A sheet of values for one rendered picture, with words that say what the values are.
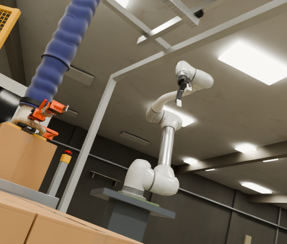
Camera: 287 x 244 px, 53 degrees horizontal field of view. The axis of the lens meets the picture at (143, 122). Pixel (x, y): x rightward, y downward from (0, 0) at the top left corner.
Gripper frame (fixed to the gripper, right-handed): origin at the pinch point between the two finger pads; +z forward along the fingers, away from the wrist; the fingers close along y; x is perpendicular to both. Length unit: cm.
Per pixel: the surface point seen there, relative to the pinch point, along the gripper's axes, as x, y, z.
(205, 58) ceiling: 130, -130, -369
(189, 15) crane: 20, -12, -188
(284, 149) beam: 482, -300, -424
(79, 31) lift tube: -81, -27, -78
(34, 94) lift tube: -93, -58, -21
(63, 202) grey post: -36, -354, -120
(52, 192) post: -57, -137, 5
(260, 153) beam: 479, -381, -475
